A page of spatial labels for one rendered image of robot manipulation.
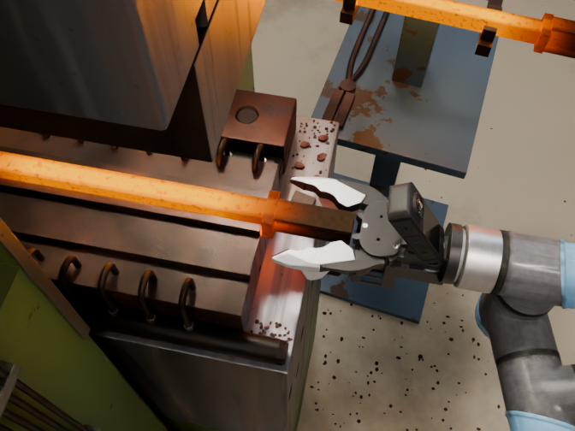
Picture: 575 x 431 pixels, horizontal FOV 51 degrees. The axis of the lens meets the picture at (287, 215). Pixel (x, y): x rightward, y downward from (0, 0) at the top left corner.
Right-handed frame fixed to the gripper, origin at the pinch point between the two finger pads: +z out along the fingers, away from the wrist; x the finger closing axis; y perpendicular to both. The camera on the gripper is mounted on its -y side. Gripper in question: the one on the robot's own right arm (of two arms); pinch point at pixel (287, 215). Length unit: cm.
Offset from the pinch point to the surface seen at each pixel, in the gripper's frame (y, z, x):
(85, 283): 2.0, 20.9, -12.2
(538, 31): 0.7, -29.1, 37.7
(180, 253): 1.0, 11.1, -6.9
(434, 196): 100, -32, 73
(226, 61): -31.5, 2.7, -7.2
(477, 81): 28, -27, 53
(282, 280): 8.5, -0.3, -4.4
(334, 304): 100, -7, 31
